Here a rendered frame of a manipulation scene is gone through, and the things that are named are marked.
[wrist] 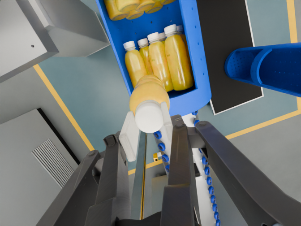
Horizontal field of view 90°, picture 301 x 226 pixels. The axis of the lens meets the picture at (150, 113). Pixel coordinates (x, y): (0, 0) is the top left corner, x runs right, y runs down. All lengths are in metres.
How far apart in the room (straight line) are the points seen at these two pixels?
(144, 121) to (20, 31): 0.60
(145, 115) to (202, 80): 0.31
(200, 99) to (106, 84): 1.37
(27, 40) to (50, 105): 1.42
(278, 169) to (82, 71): 2.77
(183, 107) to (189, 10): 0.25
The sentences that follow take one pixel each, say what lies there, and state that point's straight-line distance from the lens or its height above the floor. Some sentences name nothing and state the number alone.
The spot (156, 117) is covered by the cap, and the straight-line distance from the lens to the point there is 0.19.
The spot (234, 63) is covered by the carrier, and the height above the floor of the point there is 0.16.
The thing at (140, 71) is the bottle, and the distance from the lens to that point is 0.56.
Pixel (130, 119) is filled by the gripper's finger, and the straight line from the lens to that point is 0.18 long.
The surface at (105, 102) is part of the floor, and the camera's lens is 1.79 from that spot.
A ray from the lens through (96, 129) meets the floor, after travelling 1.95.
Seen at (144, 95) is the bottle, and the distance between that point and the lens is 0.22.
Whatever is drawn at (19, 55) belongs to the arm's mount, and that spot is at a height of 1.08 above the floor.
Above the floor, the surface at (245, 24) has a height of 0.15.
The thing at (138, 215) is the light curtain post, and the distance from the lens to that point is 0.93.
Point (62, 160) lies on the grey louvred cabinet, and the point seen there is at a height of 0.25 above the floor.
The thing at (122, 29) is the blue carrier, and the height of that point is 1.01.
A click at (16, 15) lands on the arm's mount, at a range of 0.73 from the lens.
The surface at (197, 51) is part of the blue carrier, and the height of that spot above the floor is 1.19.
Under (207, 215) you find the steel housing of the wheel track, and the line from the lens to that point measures 1.30.
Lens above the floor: 1.64
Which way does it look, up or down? 70 degrees down
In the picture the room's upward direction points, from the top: 180 degrees counter-clockwise
